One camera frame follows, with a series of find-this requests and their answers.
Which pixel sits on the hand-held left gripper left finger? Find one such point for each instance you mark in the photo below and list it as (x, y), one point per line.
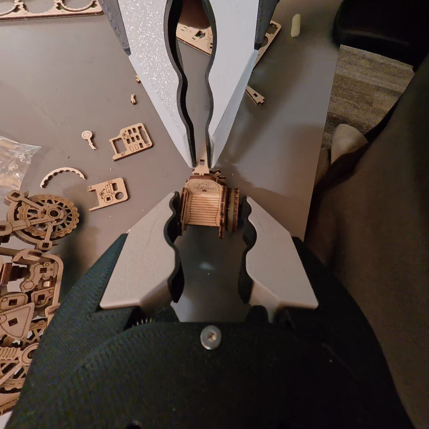
(140, 261)

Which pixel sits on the wooden card with grid holes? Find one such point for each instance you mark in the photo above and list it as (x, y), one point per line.
(118, 152)

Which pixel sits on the black chair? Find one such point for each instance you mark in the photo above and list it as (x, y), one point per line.
(382, 23)

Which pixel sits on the wooden card with round hole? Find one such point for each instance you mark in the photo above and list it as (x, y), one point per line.
(115, 189)

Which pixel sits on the clear plastic bag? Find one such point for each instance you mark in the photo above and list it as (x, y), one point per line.
(13, 161)

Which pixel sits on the wooden sidecar seat assembly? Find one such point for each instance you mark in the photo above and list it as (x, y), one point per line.
(204, 207)

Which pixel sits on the wooden puzzle sheet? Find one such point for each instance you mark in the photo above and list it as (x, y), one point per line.
(192, 37)

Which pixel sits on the small wooden notched strip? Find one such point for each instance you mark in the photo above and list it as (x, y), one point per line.
(256, 95)

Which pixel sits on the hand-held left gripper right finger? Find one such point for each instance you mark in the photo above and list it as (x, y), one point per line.
(278, 268)

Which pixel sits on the wooden sheet with half-round cutouts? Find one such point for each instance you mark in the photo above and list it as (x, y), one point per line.
(50, 11)

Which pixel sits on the wooden key-shaped piece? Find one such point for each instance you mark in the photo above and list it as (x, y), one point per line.
(88, 137)

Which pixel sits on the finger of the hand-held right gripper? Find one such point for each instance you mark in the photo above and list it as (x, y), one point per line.
(234, 67)
(150, 67)

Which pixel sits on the grey desk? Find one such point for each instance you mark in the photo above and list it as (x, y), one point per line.
(67, 83)

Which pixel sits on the person's dark trouser leg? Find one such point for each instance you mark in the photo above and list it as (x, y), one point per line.
(375, 268)

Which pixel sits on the small white plastic piece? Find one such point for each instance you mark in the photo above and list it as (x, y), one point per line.
(295, 25)

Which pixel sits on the wooden motorcycle model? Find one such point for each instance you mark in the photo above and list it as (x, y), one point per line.
(40, 268)

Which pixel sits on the wooden toothed arc piece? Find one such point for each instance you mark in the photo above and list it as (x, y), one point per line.
(47, 177)

